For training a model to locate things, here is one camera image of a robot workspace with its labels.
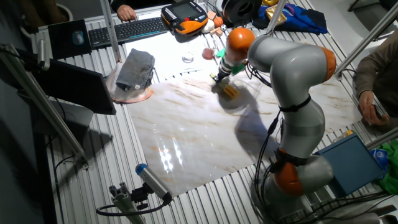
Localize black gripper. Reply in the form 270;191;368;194
211;70;229;85

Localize yellow sponge brush green handle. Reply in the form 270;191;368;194
210;73;239;100

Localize black-sleeved forearm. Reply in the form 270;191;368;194
109;0;175;13

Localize brown-sleeved forearm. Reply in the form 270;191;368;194
355;30;398;119

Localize bare hand of black-sleeved person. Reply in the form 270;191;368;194
116;4;137;22

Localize bare hand of brown-sleeved person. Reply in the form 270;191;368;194
358;90;389;127

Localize glass cup with brown liquid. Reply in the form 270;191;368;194
201;46;216;61

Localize white ball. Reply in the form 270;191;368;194
200;19;215;34

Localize printed white paper sheets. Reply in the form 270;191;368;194
124;29;224;83

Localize marble pattern sheet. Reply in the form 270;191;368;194
126;39;364;197

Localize black round spool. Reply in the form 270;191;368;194
221;0;264;27

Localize orange black teach pendant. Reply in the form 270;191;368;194
160;0;209;35

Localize grey folded towel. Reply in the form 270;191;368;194
115;48;155;92

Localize pink plate orange rim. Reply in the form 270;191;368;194
104;62;155;105

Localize black keyboard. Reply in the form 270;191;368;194
88;17;170;49

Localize blue cloth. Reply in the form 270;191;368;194
251;2;329;35

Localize black monitor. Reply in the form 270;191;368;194
32;58;118;116

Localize grey computer mouse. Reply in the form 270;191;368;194
72;30;85;46

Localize blue box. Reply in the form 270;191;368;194
313;133;386;198

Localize black phone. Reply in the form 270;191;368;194
371;104;383;121

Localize blue white packet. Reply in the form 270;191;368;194
369;147;389;170

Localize green bag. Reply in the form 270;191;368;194
377;139;398;196

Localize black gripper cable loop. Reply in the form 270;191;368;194
245;62;273;88

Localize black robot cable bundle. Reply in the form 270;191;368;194
252;108;394;224

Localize aluminium frame post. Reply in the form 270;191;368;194
99;0;123;63
333;0;398;79
266;0;287;35
0;43;90;170
365;126;398;150

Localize silver camera blue cap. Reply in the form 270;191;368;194
135;163;174;203

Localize black camera cable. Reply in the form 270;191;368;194
95;198;172;217

